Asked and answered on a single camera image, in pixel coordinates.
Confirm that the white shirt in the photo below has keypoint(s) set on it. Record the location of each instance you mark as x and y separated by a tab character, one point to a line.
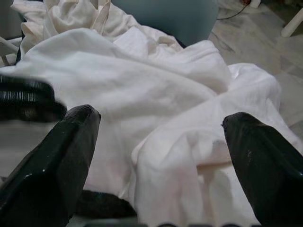
142	94

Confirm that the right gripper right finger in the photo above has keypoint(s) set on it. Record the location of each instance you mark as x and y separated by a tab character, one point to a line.
265	165

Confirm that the white side table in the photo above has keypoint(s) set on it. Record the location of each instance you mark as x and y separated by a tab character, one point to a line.
292	23

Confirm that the dark navy cloth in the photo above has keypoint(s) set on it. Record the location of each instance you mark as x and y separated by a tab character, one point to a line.
101	203

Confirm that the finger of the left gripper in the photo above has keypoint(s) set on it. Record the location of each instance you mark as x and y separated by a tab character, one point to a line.
30	111
23	89

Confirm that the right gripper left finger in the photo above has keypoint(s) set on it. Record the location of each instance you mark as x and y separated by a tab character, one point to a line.
52	170

